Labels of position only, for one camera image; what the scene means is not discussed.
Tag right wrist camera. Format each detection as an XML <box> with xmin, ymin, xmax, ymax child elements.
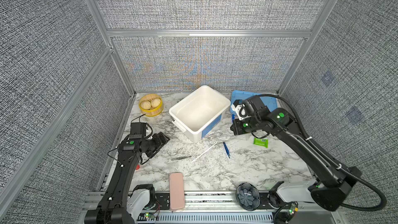
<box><xmin>231</xmin><ymin>100</ymin><xmax>247</xmax><ymax>120</ymax></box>

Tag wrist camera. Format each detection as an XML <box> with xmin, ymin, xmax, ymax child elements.
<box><xmin>129</xmin><ymin>122</ymin><xmax>153</xmax><ymax>140</ymax></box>
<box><xmin>231</xmin><ymin>100</ymin><xmax>247</xmax><ymax>120</ymax></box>

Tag black corrugated cable conduit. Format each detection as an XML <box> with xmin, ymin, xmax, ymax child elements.
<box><xmin>254</xmin><ymin>94</ymin><xmax>388</xmax><ymax>211</ymax></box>

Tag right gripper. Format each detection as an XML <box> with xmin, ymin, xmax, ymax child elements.
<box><xmin>228</xmin><ymin>117</ymin><xmax>261</xmax><ymax>134</ymax></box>

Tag pink rectangular case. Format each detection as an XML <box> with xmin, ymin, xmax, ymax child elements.
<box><xmin>169</xmin><ymin>172</ymin><xmax>185</xmax><ymax>211</ymax></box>

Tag blue plastic tweezers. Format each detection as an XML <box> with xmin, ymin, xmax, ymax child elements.
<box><xmin>223</xmin><ymin>142</ymin><xmax>231</xmax><ymax>158</ymax></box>

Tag blue plastic bin lid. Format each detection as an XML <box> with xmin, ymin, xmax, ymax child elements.
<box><xmin>231</xmin><ymin>90</ymin><xmax>278</xmax><ymax>112</ymax></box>

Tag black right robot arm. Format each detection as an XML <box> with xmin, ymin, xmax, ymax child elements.
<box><xmin>230</xmin><ymin>94</ymin><xmax>362</xmax><ymax>212</ymax></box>

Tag green packet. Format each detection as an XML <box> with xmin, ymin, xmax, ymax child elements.
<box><xmin>254</xmin><ymin>138</ymin><xmax>268</xmax><ymax>148</ymax></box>

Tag left steamed bun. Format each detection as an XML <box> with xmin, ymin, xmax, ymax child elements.
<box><xmin>140</xmin><ymin>100</ymin><xmax>151</xmax><ymax>110</ymax></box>

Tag yellow bamboo steamer basket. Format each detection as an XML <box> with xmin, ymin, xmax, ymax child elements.
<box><xmin>138</xmin><ymin>94</ymin><xmax>164</xmax><ymax>117</ymax></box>

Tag right steamed bun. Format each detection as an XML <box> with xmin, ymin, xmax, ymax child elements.
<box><xmin>150</xmin><ymin>98</ymin><xmax>162</xmax><ymax>108</ymax></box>

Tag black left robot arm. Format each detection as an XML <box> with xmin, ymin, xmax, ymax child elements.
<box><xmin>84</xmin><ymin>132</ymin><xmax>170</xmax><ymax>224</ymax></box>

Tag black flower-shaped dish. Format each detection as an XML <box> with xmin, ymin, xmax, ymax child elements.
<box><xmin>236</xmin><ymin>183</ymin><xmax>260</xmax><ymax>211</ymax></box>

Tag metal tweezers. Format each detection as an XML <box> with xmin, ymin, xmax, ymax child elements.
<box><xmin>171</xmin><ymin>156</ymin><xmax>191</xmax><ymax>161</ymax></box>

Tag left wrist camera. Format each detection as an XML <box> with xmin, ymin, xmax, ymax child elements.
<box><xmin>129</xmin><ymin>122</ymin><xmax>153</xmax><ymax>140</ymax></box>

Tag steamed bun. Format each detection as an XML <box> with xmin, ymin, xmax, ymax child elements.
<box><xmin>140</xmin><ymin>100</ymin><xmax>151</xmax><ymax>110</ymax></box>
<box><xmin>150</xmin><ymin>98</ymin><xmax>162</xmax><ymax>108</ymax></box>

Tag white plastic storage bin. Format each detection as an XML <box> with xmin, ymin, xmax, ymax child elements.
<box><xmin>169</xmin><ymin>86</ymin><xmax>231</xmax><ymax>143</ymax></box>

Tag clear glass stirring rod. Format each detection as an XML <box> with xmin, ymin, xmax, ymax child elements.
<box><xmin>191</xmin><ymin>143</ymin><xmax>218</xmax><ymax>163</ymax></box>

